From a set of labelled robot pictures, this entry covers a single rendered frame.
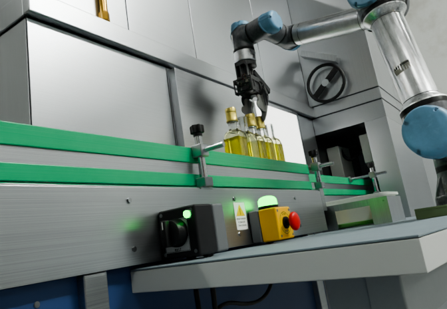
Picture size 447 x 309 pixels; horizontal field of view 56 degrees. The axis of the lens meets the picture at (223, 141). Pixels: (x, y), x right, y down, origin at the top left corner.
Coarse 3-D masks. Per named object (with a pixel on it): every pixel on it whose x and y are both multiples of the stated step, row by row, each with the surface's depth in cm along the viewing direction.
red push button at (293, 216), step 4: (292, 212) 91; (292, 216) 90; (296, 216) 90; (288, 220) 91; (292, 220) 89; (296, 220) 90; (288, 224) 91; (292, 224) 89; (296, 224) 90; (300, 224) 92; (292, 228) 89; (296, 228) 90
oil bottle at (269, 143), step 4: (264, 136) 140; (268, 136) 142; (268, 140) 140; (272, 140) 143; (268, 144) 139; (272, 144) 142; (268, 148) 138; (272, 148) 141; (268, 152) 138; (272, 152) 140; (268, 156) 138; (272, 156) 139
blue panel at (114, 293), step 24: (144, 264) 68; (24, 288) 52; (48, 288) 54; (72, 288) 57; (120, 288) 63; (216, 288) 81; (240, 288) 88; (264, 288) 95; (288, 288) 104; (312, 288) 114
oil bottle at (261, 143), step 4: (256, 136) 135; (260, 136) 136; (260, 140) 135; (264, 140) 138; (260, 144) 135; (264, 144) 137; (260, 148) 134; (264, 148) 136; (260, 152) 133; (264, 152) 135; (260, 156) 133; (264, 156) 135
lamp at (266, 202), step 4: (268, 196) 94; (272, 196) 94; (260, 200) 94; (264, 200) 93; (268, 200) 93; (272, 200) 93; (276, 200) 94; (260, 204) 94; (264, 204) 93; (268, 204) 93; (272, 204) 93; (276, 204) 94; (260, 208) 94; (264, 208) 93
